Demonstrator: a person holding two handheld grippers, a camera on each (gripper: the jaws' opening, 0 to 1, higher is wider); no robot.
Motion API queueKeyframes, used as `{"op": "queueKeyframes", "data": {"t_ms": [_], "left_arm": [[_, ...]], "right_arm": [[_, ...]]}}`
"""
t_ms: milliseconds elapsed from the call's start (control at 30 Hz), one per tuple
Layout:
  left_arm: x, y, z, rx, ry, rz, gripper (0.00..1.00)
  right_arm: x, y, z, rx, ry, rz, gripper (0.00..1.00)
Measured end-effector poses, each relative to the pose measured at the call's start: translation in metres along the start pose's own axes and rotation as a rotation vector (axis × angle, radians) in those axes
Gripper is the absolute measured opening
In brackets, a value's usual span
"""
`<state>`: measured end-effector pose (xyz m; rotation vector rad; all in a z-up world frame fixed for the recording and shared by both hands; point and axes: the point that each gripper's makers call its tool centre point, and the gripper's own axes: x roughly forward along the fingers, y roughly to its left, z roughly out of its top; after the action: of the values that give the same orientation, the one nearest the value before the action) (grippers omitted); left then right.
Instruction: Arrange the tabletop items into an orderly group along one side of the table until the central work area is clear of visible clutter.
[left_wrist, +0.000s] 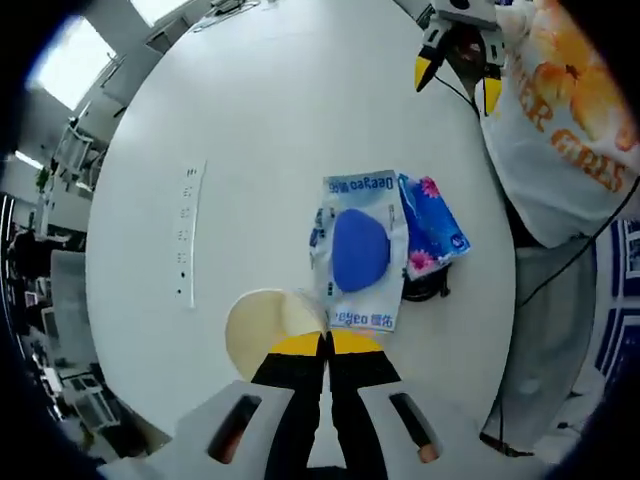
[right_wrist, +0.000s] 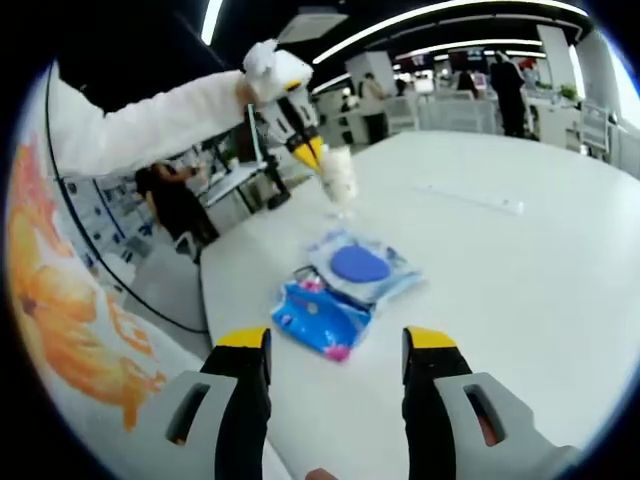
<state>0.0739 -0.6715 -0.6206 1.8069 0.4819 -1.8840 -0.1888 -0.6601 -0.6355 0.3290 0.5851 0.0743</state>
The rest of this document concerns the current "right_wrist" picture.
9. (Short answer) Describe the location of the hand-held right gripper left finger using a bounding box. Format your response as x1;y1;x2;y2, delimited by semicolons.
134;326;274;480

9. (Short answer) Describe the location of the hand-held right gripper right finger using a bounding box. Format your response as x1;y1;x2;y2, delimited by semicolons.
401;325;584;480

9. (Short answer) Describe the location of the blue floral refill pouch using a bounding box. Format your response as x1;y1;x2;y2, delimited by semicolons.
271;267;376;362

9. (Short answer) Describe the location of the wet wipes pack blue lid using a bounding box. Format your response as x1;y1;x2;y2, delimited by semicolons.
305;227;425;305

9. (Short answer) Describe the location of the person's left hand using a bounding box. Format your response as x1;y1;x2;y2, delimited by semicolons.
234;77;264;109

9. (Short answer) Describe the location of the ceiling air vent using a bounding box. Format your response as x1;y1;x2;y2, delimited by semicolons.
277;9;350;44

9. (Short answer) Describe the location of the ceiling light strip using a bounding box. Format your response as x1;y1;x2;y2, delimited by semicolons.
199;0;225;47

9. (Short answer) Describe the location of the long curved ceiling light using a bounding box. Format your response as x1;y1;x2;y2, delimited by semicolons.
310;0;591;65

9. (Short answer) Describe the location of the white table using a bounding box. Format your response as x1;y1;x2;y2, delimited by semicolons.
197;130;640;480

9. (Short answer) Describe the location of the white shirt with orange print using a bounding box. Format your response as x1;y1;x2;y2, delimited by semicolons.
7;132;301;480

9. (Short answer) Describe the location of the white flat strip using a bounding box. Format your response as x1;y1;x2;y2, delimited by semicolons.
412;184;526;215

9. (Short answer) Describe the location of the blue white display panel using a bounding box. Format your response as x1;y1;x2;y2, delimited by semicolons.
62;177;151;281

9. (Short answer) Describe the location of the white mesh chair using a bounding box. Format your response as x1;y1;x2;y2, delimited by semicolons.
579;102;612;151

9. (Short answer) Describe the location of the thin black cable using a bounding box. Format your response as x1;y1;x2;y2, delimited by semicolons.
43;62;209;335

